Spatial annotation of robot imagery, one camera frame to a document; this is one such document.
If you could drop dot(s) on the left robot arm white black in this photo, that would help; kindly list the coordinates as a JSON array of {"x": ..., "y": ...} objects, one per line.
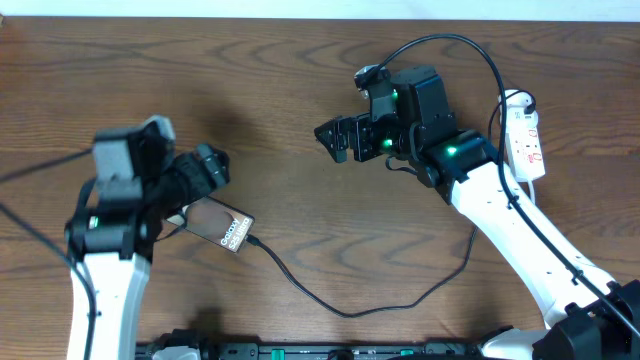
[{"x": 140, "y": 181}]

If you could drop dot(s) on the white power strip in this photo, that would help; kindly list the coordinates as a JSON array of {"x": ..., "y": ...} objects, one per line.
[{"x": 522, "y": 140}]

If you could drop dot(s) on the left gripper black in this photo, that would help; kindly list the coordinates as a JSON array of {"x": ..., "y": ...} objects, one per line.
[{"x": 205, "y": 181}]

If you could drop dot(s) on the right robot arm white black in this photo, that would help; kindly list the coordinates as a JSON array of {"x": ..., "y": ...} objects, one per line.
[{"x": 587, "y": 314}]

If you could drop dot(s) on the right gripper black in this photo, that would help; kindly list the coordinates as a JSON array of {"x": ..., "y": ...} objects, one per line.
[{"x": 359, "y": 126}]

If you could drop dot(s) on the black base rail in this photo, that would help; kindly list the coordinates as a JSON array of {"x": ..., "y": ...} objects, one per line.
[{"x": 189, "y": 344}]

